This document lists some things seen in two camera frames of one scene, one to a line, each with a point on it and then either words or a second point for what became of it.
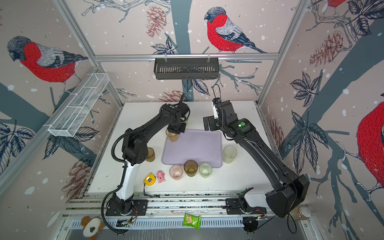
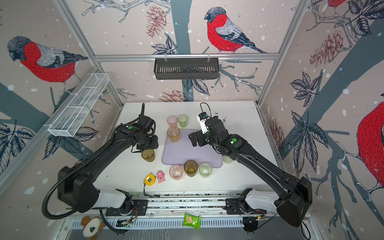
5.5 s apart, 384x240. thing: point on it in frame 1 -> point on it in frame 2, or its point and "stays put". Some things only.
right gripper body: (221, 126) -> (214, 142)
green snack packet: (192, 221) stays put
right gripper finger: (209, 123) -> (193, 137)
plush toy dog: (93, 226) stays put
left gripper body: (178, 128) -> (149, 142)
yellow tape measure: (149, 179) stays put
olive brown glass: (190, 167) stays put
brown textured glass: (151, 155) stays put
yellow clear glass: (173, 137) stays put
